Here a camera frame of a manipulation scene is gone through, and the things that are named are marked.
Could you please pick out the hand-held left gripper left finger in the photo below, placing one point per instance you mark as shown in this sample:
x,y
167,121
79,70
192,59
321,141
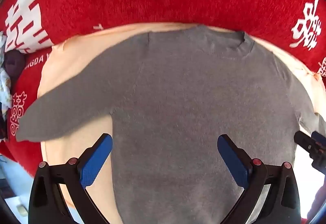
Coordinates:
x,y
98,156

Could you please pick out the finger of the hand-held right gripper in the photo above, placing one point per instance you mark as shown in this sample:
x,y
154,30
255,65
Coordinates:
x,y
319,136
307,144

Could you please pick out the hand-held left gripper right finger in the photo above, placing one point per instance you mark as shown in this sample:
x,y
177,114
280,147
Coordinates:
x,y
233,158

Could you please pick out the grey knit sweater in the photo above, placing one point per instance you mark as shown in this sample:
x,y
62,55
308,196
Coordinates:
x,y
178,99

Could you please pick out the dark purple clothing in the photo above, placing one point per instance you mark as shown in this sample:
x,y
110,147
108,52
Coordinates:
x,y
318,203

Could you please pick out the peach cloth mat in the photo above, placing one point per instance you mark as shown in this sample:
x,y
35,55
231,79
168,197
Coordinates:
x,y
63,66

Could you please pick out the white patterned cloth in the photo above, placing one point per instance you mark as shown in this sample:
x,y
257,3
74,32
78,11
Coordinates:
x,y
4,81

